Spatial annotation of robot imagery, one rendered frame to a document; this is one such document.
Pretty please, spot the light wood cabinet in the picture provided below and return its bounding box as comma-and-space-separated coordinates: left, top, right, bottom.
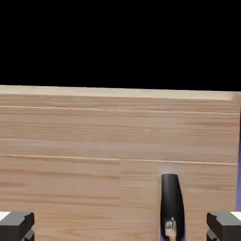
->
0, 84, 241, 241

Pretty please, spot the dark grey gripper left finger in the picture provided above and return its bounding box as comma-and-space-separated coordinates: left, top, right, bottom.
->
0, 211, 35, 241

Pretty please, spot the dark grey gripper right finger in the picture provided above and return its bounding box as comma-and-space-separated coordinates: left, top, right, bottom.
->
206, 211, 241, 241

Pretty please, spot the black curved metal handle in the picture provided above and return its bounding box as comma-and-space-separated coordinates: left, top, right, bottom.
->
160, 173, 185, 241

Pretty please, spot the light wood cabinet door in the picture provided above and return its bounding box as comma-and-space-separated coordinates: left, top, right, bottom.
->
0, 105, 241, 166
0, 154, 238, 241

